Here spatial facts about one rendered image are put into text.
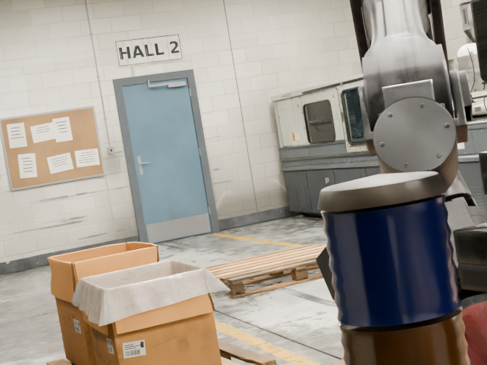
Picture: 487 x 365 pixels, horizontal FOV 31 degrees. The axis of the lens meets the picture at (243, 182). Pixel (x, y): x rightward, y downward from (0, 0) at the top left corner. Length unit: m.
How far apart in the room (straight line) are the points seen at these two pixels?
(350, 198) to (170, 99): 11.48
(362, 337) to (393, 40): 0.54
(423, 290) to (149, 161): 11.35
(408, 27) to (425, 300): 0.56
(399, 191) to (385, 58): 0.50
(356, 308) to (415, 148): 0.36
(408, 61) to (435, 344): 0.49
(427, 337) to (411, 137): 0.36
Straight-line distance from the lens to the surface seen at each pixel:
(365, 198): 0.25
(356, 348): 0.27
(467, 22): 9.09
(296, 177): 11.76
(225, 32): 12.11
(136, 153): 11.55
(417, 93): 0.63
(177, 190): 11.69
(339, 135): 10.52
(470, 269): 0.53
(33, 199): 11.32
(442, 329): 0.26
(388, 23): 0.82
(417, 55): 0.74
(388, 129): 0.62
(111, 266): 4.56
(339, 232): 0.26
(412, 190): 0.25
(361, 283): 0.26
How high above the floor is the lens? 1.22
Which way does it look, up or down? 3 degrees down
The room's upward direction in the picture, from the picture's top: 9 degrees counter-clockwise
